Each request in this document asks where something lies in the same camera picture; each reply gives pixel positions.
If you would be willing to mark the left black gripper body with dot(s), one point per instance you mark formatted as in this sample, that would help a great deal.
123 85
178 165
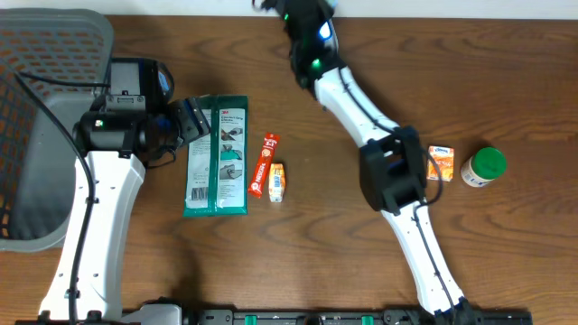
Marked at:
190 124

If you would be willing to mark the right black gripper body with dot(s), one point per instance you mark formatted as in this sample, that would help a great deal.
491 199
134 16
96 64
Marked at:
322 14

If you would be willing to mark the green 3M package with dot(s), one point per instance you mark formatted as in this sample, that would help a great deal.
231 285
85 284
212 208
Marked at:
217 162

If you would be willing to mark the red Nescafe stick sachet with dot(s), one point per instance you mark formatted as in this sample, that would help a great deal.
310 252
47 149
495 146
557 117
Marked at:
266 155

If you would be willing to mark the orange tissue pack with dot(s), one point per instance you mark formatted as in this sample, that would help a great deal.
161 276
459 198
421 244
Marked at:
277 182
444 159

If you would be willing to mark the green lid white jar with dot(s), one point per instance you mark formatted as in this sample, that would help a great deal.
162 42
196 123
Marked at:
483 167

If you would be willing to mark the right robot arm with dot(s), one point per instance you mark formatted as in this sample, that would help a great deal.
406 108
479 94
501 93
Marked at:
392 161

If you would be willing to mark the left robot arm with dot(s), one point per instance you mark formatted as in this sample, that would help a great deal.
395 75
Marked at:
111 147

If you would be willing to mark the grey plastic shopping basket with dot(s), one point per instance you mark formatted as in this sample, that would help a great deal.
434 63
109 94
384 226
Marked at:
62 57

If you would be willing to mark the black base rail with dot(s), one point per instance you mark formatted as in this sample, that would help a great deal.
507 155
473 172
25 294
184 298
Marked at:
386 317

